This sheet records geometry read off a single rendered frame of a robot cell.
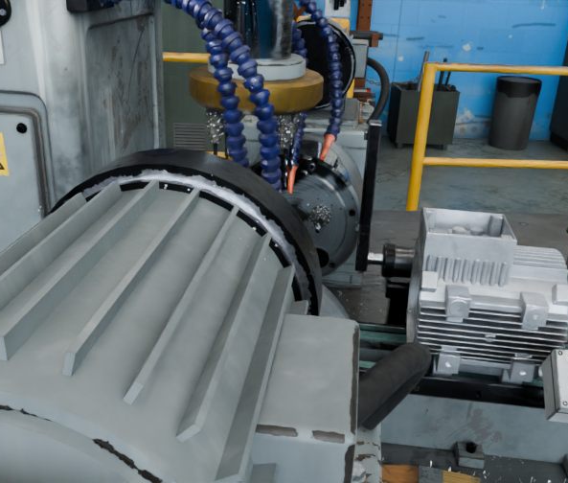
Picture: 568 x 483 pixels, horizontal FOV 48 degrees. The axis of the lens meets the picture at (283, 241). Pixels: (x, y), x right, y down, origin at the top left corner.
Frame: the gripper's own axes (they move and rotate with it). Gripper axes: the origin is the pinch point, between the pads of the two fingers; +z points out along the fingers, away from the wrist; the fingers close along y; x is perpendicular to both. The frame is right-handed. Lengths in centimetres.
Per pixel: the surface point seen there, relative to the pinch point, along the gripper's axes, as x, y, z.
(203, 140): -77, -304, 123
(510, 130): 134, -499, 29
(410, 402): -8.0, 1.1, 30.4
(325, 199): -32.2, -26.8, 20.4
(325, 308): -32.0, 20.2, 15.1
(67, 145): -66, 12, 19
